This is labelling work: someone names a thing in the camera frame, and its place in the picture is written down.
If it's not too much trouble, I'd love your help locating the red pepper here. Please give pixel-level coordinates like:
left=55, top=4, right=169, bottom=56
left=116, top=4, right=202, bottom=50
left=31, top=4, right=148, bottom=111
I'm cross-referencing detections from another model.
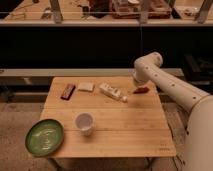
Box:
left=133, top=87, right=149, bottom=94

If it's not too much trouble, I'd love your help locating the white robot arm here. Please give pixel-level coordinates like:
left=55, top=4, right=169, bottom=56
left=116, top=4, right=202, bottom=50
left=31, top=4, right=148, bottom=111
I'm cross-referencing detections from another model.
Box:
left=133, top=52, right=213, bottom=171

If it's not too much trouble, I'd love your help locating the green plate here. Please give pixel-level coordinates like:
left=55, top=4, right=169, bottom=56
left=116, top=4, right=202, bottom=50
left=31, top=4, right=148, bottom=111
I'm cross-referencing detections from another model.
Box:
left=25, top=119, right=64, bottom=157

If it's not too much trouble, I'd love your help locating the white ceramic cup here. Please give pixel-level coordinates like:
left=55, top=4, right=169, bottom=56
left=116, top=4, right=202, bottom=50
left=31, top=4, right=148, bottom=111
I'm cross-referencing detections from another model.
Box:
left=74, top=113, right=94, bottom=136

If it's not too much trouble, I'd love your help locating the dark brown rectangular bar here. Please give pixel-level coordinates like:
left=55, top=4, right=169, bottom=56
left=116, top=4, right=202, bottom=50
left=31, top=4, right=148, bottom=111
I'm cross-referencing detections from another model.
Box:
left=61, top=84, right=76, bottom=100

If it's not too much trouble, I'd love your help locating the beige sponge block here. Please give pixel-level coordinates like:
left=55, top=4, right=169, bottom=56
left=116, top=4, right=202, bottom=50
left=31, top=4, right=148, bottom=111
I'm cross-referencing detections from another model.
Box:
left=78, top=82, right=94, bottom=92

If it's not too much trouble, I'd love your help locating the white bottle lying down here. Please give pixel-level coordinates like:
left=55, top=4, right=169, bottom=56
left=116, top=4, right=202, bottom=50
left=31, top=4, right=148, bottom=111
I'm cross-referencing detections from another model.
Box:
left=99, top=83, right=127, bottom=103

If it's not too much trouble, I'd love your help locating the wooden folding table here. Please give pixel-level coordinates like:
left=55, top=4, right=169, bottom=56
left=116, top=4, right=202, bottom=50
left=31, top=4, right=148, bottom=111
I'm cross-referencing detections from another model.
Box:
left=40, top=77, right=176, bottom=159

